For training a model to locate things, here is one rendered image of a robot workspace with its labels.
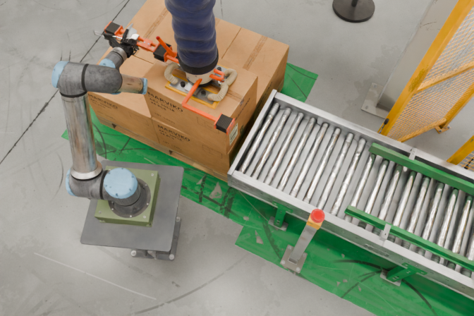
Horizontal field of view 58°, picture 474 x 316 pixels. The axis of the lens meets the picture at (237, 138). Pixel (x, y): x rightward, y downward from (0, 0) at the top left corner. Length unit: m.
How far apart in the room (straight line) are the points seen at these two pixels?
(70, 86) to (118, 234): 0.94
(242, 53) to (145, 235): 1.52
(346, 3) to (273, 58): 1.40
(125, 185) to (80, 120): 0.39
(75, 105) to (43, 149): 1.81
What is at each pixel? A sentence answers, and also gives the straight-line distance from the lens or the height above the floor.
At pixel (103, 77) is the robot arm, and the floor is 1.62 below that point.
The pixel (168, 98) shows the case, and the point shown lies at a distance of 2.57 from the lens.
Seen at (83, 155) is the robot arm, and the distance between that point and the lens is 2.12.
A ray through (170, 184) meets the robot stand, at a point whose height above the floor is 0.75.
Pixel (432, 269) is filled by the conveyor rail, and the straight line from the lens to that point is 2.75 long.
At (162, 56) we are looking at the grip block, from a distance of 2.54.
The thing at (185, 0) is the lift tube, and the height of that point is 1.71.
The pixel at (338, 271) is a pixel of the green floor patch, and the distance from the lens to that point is 3.20.
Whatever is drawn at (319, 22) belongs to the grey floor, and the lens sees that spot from 4.22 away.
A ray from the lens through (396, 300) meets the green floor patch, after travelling 3.27.
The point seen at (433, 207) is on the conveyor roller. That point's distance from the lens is 2.91.
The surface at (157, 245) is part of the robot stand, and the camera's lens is 2.43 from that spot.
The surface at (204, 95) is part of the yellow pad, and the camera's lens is 2.50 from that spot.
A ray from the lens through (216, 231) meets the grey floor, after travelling 3.19.
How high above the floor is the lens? 3.08
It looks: 63 degrees down
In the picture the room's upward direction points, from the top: straight up
